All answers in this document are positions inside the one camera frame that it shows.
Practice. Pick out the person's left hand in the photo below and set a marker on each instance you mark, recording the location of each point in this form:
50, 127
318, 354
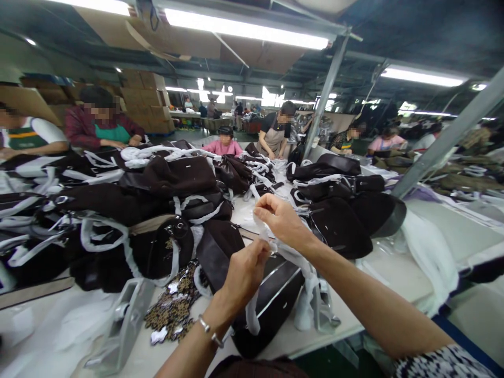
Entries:
242, 275

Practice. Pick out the person's right hand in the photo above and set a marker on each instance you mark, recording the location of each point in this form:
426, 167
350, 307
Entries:
285, 224

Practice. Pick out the person's right fingers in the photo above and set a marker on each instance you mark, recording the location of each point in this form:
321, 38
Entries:
271, 201

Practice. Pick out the person's right thumb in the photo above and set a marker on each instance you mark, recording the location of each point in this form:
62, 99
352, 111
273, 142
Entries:
264, 220

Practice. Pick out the person's left fingers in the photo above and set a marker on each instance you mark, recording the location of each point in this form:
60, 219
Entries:
258, 252

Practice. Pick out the white foam wrapping strip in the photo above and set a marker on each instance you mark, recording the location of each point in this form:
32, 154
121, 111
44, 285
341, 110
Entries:
277, 247

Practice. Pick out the dark brown handbag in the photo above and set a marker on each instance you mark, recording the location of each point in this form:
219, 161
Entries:
275, 293

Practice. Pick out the pile of dark brown bags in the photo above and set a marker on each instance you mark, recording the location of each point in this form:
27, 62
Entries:
157, 185
338, 220

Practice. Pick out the pile of leopard print charms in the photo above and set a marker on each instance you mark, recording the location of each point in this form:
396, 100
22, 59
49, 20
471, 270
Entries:
173, 311

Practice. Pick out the person's body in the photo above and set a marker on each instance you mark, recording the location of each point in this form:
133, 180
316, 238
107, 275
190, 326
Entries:
256, 368

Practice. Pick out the stack of cartons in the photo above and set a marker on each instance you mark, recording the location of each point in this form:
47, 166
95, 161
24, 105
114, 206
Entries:
147, 102

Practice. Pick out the pile of white foam sheets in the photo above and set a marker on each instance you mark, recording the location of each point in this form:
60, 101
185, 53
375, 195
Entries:
429, 256

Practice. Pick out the fluorescent tube light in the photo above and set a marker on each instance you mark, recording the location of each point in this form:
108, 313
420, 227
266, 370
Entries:
244, 28
421, 76

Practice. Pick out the pile of olive bags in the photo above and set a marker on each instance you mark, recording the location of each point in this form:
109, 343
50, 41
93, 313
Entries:
464, 177

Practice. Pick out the grey metal bracket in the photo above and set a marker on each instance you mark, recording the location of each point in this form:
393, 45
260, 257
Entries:
126, 315
325, 311

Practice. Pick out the grey metal post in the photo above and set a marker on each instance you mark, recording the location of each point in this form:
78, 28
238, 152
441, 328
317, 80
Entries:
449, 134
327, 94

